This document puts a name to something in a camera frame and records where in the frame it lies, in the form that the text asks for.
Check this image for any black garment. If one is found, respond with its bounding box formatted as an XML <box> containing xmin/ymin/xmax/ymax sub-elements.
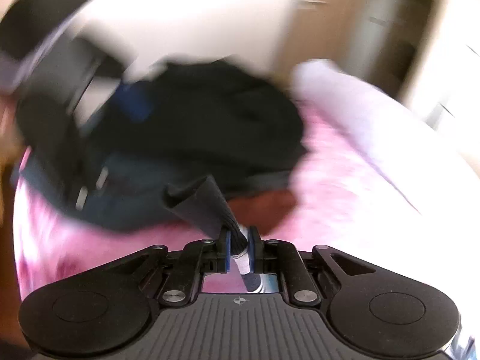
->
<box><xmin>10</xmin><ymin>59</ymin><xmax>308</xmax><ymax>293</ymax></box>

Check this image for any pink rose blanket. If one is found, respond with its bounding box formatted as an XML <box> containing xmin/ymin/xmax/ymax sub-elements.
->
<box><xmin>13</xmin><ymin>59</ymin><xmax>479</xmax><ymax>302</ymax></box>

